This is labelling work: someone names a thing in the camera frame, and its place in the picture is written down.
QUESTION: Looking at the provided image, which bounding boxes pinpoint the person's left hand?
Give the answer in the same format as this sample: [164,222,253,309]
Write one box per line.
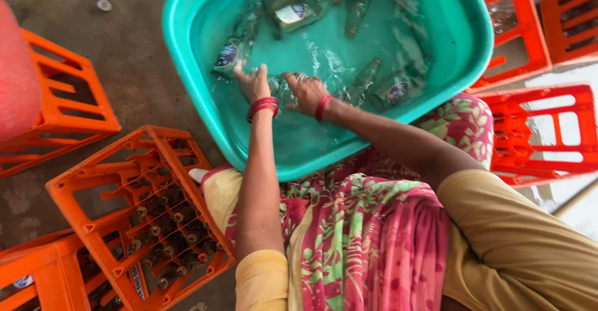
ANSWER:
[232,63,273,106]

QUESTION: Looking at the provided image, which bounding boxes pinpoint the person's right hand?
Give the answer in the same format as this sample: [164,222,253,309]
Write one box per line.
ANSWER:
[280,72,331,117]

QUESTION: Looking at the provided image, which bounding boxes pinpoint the single wet glass bottle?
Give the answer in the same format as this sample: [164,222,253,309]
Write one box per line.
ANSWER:
[268,73,309,107]

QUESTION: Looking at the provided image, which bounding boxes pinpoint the red bangles on left wrist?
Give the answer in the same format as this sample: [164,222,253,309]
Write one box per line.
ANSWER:
[247,96,280,124]

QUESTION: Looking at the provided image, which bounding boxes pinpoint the red bangles on wrist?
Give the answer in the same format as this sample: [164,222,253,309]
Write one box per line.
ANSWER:
[247,96,280,124]
[315,94,335,123]

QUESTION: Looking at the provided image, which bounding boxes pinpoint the red bangles on right wrist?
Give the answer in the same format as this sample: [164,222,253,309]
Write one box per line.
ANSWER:
[315,94,335,123]

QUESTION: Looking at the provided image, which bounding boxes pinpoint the teal plastic wash basin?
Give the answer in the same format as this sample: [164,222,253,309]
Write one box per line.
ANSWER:
[162,0,495,182]

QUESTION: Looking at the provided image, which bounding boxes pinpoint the group of green glass bottles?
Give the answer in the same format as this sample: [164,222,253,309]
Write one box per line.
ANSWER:
[211,0,435,111]

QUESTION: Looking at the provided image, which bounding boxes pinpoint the small white object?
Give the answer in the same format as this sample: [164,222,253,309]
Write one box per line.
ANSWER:
[188,167,210,184]

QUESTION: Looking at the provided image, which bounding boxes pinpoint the pink green floral sari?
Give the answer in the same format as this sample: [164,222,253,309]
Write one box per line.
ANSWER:
[201,92,495,311]

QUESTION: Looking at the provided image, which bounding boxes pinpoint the orange plastic bottle crate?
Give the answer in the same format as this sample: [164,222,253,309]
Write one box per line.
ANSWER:
[476,84,598,190]
[466,0,553,95]
[0,28,121,179]
[45,125,236,311]
[0,228,124,311]
[539,0,598,67]

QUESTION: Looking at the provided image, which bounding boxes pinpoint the rows of brown capless bottles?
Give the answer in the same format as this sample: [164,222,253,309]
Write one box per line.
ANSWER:
[128,180,226,291]

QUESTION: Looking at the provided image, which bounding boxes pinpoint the yellow blouse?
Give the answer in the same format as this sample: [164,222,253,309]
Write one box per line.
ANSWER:
[235,169,598,311]

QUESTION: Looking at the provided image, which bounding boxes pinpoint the pink sack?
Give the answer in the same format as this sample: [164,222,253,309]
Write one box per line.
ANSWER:
[0,0,43,142]

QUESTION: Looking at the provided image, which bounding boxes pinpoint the wooden stick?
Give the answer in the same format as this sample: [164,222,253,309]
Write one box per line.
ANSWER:
[552,189,598,218]

